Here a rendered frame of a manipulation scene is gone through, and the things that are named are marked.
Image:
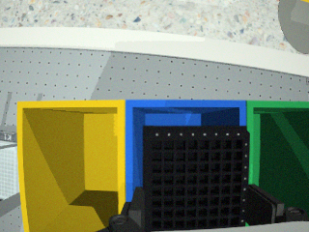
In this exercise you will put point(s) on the yellow open bin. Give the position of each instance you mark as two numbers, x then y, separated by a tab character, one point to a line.
71	166

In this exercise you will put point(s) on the green bin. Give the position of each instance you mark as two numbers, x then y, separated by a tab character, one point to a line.
279	144

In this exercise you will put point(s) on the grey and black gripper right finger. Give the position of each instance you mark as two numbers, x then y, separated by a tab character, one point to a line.
263	208

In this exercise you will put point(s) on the blue bin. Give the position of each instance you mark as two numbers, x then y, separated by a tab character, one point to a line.
220	113

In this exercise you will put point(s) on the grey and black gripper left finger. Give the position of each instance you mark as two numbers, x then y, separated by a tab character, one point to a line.
131	218

